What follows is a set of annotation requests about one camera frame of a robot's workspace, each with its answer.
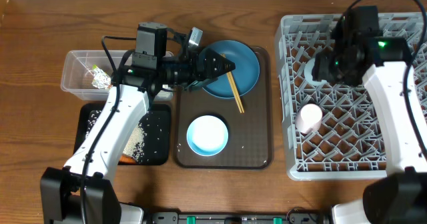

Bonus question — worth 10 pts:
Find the foil snack wrapper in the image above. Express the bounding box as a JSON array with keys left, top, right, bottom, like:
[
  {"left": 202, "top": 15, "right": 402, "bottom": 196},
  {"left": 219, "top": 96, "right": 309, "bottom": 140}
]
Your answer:
[{"left": 91, "top": 65, "right": 112, "bottom": 90}]

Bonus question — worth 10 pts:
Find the pile of white rice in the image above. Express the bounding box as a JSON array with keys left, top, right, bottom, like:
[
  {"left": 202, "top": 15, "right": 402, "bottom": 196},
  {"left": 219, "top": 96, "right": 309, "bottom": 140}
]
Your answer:
[{"left": 85, "top": 109, "right": 171, "bottom": 161}]

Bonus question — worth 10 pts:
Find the dark blue plate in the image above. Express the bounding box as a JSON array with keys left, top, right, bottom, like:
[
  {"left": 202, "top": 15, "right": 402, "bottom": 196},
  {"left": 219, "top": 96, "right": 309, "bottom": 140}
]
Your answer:
[{"left": 199, "top": 40, "right": 260, "bottom": 99}]

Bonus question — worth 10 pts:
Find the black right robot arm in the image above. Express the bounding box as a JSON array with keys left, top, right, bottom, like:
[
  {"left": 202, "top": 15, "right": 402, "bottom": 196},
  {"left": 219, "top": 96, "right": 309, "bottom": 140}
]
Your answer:
[{"left": 312, "top": 6, "right": 426, "bottom": 223}]

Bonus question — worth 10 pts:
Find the black plastic tray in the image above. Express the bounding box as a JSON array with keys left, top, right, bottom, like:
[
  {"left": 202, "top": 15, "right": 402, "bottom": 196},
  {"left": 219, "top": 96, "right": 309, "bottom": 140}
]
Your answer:
[{"left": 74, "top": 102, "right": 171, "bottom": 165}]

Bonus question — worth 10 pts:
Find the light blue rice bowl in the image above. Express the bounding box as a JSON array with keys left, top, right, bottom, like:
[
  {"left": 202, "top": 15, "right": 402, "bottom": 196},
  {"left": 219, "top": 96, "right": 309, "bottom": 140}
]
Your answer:
[{"left": 185, "top": 115, "right": 229, "bottom": 157}]

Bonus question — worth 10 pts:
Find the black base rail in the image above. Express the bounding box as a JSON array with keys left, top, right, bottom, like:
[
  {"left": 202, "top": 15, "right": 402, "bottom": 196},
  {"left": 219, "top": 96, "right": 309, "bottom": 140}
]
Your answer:
[{"left": 119, "top": 202, "right": 334, "bottom": 224}]

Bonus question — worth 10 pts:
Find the dark brown serving tray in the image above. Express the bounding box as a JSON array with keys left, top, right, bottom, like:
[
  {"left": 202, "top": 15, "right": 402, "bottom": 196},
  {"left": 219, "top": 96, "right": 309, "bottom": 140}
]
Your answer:
[{"left": 174, "top": 46, "right": 274, "bottom": 169}]

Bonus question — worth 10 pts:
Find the grey dishwasher rack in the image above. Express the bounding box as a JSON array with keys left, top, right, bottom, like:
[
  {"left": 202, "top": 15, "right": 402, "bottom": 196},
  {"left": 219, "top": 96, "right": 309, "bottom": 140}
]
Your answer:
[{"left": 274, "top": 13, "right": 426, "bottom": 181}]

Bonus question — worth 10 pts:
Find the pink cup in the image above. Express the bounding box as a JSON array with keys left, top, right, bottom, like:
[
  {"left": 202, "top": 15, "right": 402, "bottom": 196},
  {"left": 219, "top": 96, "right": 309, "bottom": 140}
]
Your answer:
[{"left": 295, "top": 103, "right": 323, "bottom": 134}]

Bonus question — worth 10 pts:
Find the clear plastic bin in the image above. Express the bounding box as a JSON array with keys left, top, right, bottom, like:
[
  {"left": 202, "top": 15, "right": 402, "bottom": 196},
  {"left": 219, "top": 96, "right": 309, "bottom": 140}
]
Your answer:
[{"left": 60, "top": 49, "right": 174, "bottom": 102}]

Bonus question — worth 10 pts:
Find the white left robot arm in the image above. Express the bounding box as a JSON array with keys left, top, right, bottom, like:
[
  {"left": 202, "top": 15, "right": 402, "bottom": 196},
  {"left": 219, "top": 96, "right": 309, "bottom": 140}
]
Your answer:
[{"left": 40, "top": 22, "right": 236, "bottom": 223}]

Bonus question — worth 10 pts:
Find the light blue cup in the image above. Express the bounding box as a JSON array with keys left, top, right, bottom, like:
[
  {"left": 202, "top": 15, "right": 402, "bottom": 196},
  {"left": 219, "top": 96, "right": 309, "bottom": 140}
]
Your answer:
[{"left": 304, "top": 59, "right": 327, "bottom": 87}]

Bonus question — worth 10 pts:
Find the orange carrot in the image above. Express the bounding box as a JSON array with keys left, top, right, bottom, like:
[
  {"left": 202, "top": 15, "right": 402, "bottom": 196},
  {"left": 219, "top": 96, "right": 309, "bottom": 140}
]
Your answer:
[{"left": 119, "top": 155, "right": 137, "bottom": 165}]

